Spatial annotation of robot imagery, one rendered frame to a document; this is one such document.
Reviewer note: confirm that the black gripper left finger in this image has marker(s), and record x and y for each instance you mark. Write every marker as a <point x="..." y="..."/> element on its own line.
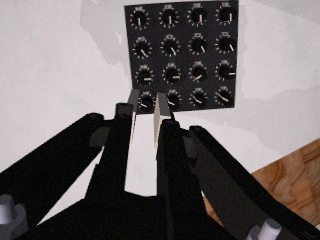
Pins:
<point x="34" y="184"/>

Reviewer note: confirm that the black knob box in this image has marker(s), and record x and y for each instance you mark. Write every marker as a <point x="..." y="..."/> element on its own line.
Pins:
<point x="203" y="31"/>

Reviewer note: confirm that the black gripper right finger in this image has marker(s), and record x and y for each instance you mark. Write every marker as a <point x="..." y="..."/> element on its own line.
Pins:
<point x="244" y="207"/>

